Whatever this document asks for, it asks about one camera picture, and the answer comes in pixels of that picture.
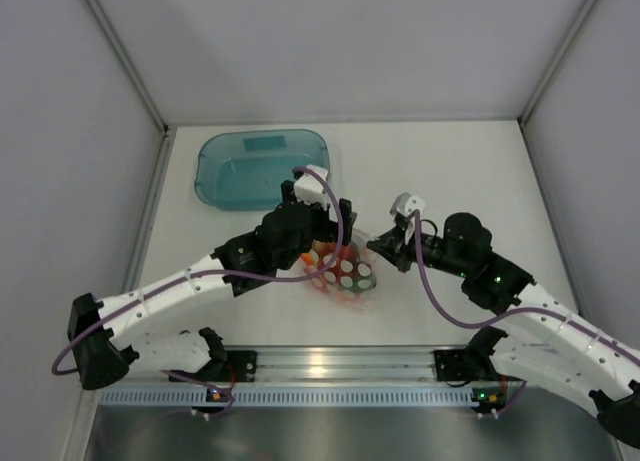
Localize aluminium mounting rail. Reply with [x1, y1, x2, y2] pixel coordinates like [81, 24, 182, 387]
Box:
[79, 344, 506, 384]

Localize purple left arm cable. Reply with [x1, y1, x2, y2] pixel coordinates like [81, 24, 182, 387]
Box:
[51, 165, 346, 377]

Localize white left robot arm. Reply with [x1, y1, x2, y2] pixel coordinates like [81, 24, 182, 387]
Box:
[67, 180, 356, 391]

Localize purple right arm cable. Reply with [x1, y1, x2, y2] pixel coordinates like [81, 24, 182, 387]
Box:
[409, 209, 640, 367]

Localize grey slotted cable duct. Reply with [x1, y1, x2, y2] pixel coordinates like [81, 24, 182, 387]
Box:
[99, 385, 501, 408]

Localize clear zip top bag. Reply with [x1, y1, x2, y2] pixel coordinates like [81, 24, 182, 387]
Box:
[303, 229, 380, 312]

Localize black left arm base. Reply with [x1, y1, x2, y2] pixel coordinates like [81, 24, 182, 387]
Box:
[168, 349, 258, 384]

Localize teal plastic bin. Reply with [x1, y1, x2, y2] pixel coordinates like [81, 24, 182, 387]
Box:
[194, 128, 330, 211]

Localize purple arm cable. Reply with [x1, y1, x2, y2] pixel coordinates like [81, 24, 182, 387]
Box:
[409, 209, 640, 367]
[51, 165, 346, 377]

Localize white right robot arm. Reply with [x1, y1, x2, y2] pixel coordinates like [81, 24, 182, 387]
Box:
[367, 212, 639, 448]

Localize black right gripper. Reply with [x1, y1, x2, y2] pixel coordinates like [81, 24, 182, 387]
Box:
[367, 224, 471, 278]

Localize aluminium frame post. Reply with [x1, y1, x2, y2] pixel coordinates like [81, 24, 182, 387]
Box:
[74, 0, 171, 132]
[517, 0, 614, 125]

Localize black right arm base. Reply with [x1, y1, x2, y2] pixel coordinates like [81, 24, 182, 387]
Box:
[434, 348, 496, 383]

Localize fake food pieces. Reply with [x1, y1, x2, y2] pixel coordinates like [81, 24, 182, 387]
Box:
[301, 241, 377, 302]

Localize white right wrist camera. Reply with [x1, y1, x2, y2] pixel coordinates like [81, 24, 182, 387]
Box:
[390, 192, 426, 244]

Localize aluminium frame post right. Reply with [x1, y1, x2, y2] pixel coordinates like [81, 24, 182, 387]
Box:
[517, 0, 614, 125]

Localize aluminium frame post left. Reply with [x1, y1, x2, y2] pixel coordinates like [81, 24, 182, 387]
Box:
[74, 0, 171, 132]

